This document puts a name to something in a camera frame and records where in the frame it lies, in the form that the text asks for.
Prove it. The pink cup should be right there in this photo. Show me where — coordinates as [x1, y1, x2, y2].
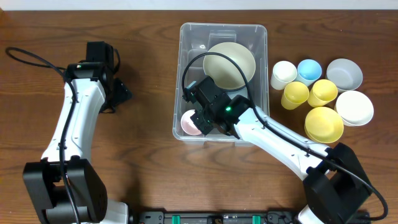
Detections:
[180, 110, 201, 136]

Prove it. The cream large bowl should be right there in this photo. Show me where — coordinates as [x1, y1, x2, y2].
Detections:
[203, 42, 256, 91]

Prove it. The yellow cup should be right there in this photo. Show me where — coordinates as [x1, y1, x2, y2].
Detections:
[281, 82, 310, 110]
[307, 79, 338, 108]

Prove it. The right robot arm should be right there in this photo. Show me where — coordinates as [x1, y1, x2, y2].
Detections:
[183, 89, 373, 223]

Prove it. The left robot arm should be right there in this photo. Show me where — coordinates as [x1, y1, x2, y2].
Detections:
[22, 42, 132, 223]

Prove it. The clear plastic storage container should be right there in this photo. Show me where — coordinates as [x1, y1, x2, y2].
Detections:
[172, 22, 270, 147]

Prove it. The cream white cup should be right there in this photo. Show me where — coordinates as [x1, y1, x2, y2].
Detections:
[271, 60, 297, 90]

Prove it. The light blue cup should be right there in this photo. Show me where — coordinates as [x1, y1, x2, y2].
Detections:
[295, 59, 322, 86]

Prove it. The yellow small bowl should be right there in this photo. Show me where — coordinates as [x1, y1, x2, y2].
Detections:
[304, 107, 344, 144]

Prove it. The grey small bowl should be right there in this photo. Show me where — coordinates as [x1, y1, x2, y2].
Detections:
[326, 58, 363, 93]

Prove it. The white small bowl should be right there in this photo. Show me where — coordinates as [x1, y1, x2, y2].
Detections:
[334, 91, 374, 126]

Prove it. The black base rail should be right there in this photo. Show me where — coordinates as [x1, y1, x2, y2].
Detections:
[134, 211, 298, 224]

